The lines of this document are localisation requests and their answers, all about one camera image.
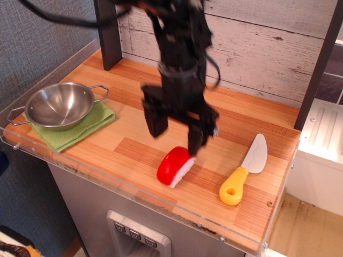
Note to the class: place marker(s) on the orange object at corner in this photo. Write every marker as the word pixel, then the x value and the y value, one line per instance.
pixel 20 251

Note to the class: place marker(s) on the red and white toy sushi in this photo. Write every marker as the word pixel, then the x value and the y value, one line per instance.
pixel 175 166

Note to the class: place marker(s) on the clear acrylic guard rail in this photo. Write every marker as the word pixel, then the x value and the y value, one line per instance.
pixel 126 162

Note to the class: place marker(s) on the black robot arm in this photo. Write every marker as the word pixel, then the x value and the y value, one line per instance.
pixel 183 36

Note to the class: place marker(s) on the white toy sink counter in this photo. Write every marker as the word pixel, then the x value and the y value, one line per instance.
pixel 316 173

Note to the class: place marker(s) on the dark right shelf post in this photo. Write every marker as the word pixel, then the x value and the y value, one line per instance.
pixel 323 58

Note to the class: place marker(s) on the green folded cloth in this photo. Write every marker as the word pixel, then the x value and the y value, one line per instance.
pixel 58 141

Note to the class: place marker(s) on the steel bowl with handles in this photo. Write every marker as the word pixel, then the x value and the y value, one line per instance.
pixel 59 106

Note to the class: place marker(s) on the dark shelf post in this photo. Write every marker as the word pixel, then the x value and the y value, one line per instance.
pixel 109 37
pixel 323 58

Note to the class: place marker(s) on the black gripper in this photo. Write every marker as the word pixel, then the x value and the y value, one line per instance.
pixel 181 97

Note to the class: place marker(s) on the grey toy fridge cabinet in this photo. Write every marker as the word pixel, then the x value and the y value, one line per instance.
pixel 88 204

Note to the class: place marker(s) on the silver dispenser button panel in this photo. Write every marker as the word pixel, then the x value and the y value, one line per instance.
pixel 136 235

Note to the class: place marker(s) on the yellow handled toy knife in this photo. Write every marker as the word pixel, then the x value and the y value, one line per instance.
pixel 231 191

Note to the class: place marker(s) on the dark left shelf post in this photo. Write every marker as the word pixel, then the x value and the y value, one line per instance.
pixel 109 37

